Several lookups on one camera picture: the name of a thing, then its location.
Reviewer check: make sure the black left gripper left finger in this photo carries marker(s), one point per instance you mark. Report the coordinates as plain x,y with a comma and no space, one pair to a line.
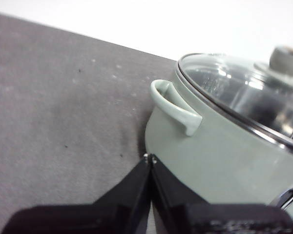
107,214

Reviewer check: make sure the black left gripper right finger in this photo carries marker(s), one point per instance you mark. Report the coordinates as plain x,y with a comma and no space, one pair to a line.
185,214

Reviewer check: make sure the glass lid with green knob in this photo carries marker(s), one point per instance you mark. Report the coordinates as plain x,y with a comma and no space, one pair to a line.
234,87

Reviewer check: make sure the pale green electric cooking pot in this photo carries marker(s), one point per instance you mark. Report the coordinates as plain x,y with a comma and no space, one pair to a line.
222,165

